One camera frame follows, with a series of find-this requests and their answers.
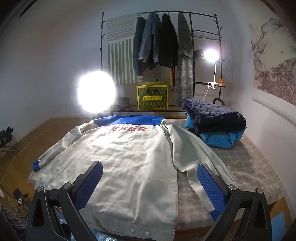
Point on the yellow scarf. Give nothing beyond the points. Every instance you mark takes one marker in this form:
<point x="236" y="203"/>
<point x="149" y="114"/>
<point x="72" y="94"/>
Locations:
<point x="171" y="78"/>

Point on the black coat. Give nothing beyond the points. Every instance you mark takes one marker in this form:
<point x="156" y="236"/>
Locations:
<point x="168" y="39"/>

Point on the dark denim jacket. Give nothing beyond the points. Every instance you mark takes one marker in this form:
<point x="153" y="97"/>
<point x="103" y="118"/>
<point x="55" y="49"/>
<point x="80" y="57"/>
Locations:
<point x="138" y="41"/>

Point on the grey and blue jacket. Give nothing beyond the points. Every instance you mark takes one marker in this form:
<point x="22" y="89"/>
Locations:
<point x="129" y="162"/>

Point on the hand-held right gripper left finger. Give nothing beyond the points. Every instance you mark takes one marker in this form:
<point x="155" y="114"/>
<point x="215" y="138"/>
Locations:
<point x="90" y="183"/>

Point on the black metal clothes rack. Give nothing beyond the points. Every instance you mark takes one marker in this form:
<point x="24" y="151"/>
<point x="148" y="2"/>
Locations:
<point x="191" y="25"/>

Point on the folded navy quilted jacket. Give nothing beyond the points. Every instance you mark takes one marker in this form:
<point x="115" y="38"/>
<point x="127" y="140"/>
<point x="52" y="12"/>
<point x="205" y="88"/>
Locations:
<point x="215" y="113"/>

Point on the blue denim jacket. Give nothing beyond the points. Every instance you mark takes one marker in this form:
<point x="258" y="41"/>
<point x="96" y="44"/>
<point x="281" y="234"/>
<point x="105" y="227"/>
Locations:
<point x="150" y="39"/>

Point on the brown teddy bear toy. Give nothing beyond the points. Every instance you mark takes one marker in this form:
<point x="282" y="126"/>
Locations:
<point x="220" y="81"/>

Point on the striped wall poster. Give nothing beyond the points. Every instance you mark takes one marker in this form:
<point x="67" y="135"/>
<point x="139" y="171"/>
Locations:
<point x="120" y="58"/>

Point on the black folding stand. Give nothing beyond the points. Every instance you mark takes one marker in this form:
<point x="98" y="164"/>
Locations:
<point x="5" y="136"/>

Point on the grey plaid coat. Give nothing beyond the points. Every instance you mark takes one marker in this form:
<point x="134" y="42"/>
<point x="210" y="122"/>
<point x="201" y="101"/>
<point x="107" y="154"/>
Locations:
<point x="183" y="69"/>

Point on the yellow patterned box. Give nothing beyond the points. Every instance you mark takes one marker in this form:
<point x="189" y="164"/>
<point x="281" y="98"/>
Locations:
<point x="151" y="99"/>

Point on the dark bag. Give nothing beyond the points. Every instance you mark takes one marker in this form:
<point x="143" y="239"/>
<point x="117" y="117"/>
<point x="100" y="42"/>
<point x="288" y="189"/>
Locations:
<point x="197" y="53"/>

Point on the landscape wall painting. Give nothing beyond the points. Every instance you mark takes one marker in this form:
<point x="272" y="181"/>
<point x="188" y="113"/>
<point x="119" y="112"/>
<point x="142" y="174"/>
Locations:
<point x="272" y="58"/>

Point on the black device on floor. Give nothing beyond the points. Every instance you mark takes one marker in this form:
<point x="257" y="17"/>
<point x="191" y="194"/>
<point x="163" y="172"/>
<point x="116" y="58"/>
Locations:
<point x="18" y="193"/>

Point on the white clip lamp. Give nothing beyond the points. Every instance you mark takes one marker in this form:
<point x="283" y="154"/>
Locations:
<point x="211" y="55"/>

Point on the small potted plant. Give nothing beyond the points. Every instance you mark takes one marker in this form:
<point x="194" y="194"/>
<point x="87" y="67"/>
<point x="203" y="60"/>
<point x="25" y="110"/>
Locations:
<point x="123" y="103"/>

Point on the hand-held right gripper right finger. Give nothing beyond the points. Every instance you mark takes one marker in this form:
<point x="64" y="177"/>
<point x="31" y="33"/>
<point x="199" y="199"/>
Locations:
<point x="211" y="185"/>

